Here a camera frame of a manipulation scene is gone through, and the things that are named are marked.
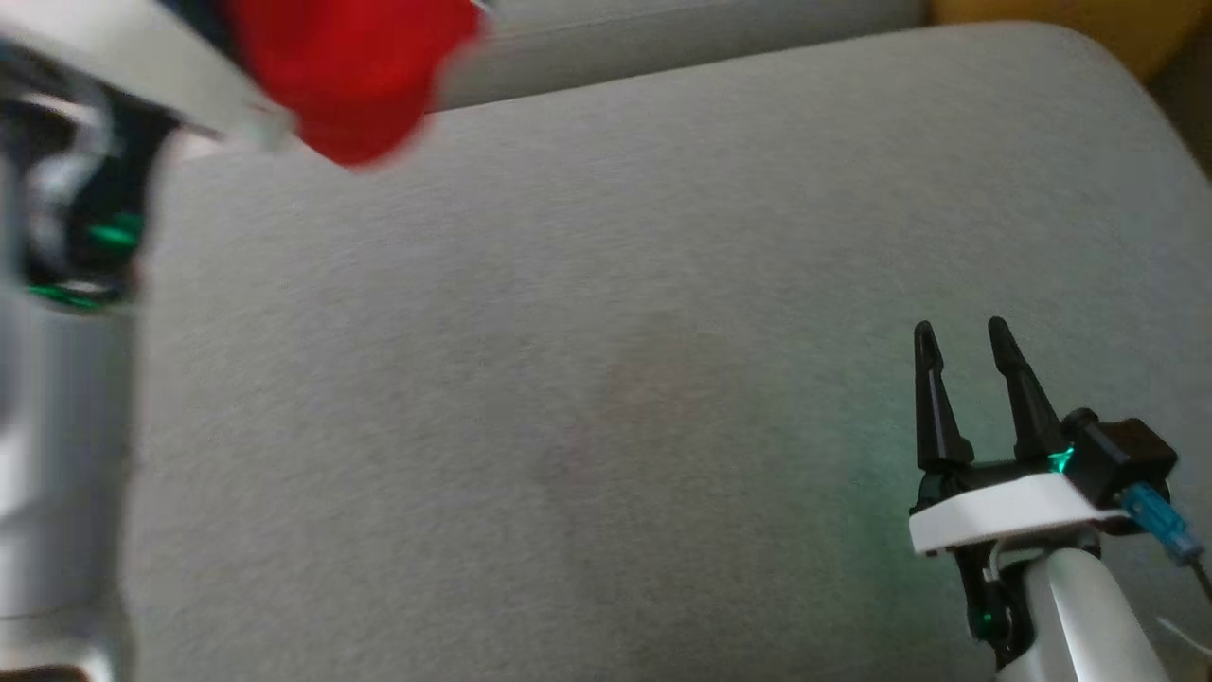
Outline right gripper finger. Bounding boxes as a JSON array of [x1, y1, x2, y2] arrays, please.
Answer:
[[988, 315, 1068, 464], [913, 320, 975, 473]]

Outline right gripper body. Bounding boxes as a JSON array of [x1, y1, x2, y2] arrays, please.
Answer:
[[908, 453, 1130, 670]]

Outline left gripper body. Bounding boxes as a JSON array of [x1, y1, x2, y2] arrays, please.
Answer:
[[0, 0, 296, 315]]

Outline red garment with white trim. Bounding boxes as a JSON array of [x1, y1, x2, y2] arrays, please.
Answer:
[[225, 0, 490, 171]]

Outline large grey sofa seat cushion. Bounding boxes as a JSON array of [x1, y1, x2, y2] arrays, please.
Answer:
[[121, 21, 1212, 682]]

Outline yellow sofa backrest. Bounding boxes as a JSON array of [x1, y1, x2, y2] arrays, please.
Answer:
[[928, 0, 1212, 84]]

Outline small grey sofa seat cushion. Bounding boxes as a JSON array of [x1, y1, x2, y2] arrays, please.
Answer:
[[426, 0, 931, 113]]

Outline blue cable connector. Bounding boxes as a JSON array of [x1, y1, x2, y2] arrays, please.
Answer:
[[1117, 481, 1206, 568]]

